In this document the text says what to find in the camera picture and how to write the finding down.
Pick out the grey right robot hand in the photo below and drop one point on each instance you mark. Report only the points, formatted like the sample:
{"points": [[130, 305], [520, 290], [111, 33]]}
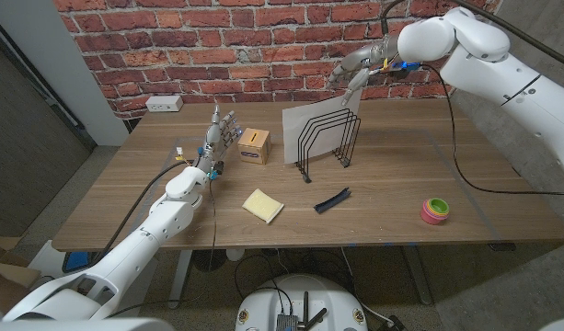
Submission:
{"points": [[366, 57]]}

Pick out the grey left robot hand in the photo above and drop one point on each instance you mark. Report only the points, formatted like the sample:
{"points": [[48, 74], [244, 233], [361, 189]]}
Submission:
{"points": [[212, 138]]}

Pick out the white paper file sheet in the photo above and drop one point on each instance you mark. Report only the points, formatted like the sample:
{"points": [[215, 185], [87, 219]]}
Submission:
{"points": [[293, 133]]}

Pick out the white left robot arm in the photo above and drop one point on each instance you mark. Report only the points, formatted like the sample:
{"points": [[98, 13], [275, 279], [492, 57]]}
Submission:
{"points": [[139, 248]]}

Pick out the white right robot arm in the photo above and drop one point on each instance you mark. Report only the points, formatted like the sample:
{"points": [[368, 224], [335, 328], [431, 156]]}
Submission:
{"points": [[493, 69]]}

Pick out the small wooden box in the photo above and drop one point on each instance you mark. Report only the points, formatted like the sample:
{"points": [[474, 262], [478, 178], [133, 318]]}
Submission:
{"points": [[254, 147]]}

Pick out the white power outlet strip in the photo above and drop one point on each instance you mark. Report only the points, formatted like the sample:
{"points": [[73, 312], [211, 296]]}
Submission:
{"points": [[164, 104]]}

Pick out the yellow sponge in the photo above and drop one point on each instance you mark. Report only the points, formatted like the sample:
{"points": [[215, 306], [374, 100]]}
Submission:
{"points": [[262, 204]]}

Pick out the brick print backdrop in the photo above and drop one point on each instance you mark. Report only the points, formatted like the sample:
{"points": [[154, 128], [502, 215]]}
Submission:
{"points": [[263, 46]]}

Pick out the black round floor object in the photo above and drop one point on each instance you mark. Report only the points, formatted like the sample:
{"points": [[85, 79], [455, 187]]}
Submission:
{"points": [[202, 261]]}

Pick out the black plastic strip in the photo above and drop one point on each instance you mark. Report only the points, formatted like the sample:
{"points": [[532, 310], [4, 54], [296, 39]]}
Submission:
{"points": [[331, 201]]}

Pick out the metal table leg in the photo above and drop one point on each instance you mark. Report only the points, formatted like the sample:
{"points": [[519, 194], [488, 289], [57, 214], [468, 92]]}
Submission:
{"points": [[417, 276], [180, 276]]}

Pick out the colourful stacking cups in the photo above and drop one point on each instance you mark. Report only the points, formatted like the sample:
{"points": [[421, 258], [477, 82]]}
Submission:
{"points": [[434, 211]]}

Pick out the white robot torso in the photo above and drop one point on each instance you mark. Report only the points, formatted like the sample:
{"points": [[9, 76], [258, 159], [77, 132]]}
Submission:
{"points": [[263, 308]]}

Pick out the white and blue floor device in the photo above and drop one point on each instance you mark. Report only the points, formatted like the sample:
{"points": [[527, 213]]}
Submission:
{"points": [[77, 261]]}

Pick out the grey module with antennas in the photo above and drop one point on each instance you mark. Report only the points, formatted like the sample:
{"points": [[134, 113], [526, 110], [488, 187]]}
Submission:
{"points": [[286, 322]]}

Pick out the brown cardboard box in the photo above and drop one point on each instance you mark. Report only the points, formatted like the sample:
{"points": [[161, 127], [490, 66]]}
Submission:
{"points": [[5, 276]]}

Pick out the black floor plug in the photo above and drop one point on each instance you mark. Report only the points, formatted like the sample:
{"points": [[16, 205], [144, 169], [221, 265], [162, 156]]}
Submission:
{"points": [[396, 323]]}

